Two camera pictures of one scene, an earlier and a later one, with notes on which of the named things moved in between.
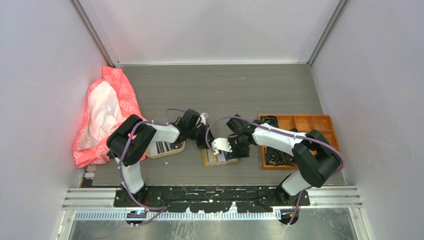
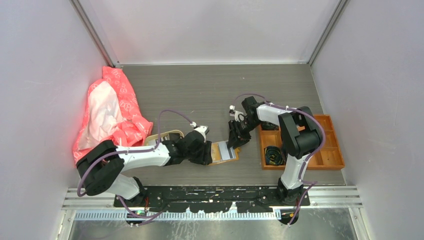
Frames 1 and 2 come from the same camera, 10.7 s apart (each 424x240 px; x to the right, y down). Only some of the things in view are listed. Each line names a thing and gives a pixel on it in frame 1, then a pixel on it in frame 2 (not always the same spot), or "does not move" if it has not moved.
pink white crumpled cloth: (110, 101) does not move
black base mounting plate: (211, 199) does not move
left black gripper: (202, 144) to (205, 158)
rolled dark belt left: (273, 156) does not move
